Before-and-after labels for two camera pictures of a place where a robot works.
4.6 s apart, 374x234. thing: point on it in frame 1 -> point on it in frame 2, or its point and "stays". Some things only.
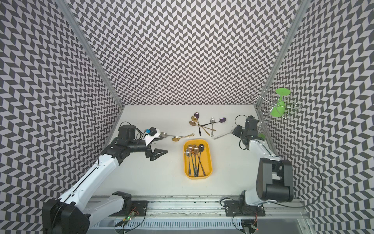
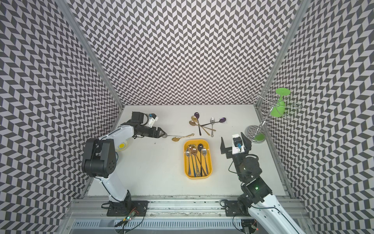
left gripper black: [153, 155] -> [153, 131]
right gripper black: [235, 132] -> [228, 150]
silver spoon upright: [212, 121] stays
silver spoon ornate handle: [188, 153] stays
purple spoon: [222, 120] stays
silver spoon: [231, 131] -> [204, 152]
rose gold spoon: [193, 123] stays
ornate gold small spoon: [176, 139] stays
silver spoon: [164, 135] stays
